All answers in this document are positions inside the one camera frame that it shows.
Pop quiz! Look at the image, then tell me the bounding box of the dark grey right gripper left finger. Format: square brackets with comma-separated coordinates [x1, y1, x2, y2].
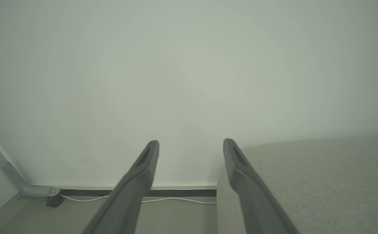
[82, 140, 160, 234]

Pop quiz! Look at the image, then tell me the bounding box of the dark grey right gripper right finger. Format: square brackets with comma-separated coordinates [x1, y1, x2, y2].
[223, 138, 298, 234]

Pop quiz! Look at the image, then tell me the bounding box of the black baseboard strip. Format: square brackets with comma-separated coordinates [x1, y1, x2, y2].
[59, 189, 217, 197]

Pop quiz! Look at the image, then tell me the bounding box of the grey fabric sofa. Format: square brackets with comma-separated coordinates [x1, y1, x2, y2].
[216, 132, 378, 234]

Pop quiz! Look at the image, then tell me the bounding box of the black caster wheel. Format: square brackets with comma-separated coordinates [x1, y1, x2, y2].
[46, 194, 65, 208]

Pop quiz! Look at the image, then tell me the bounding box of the white floor cable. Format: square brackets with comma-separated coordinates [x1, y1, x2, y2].
[61, 194, 217, 205]

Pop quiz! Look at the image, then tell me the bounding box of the grey metal frame leg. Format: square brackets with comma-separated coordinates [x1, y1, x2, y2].
[0, 125, 60, 197]

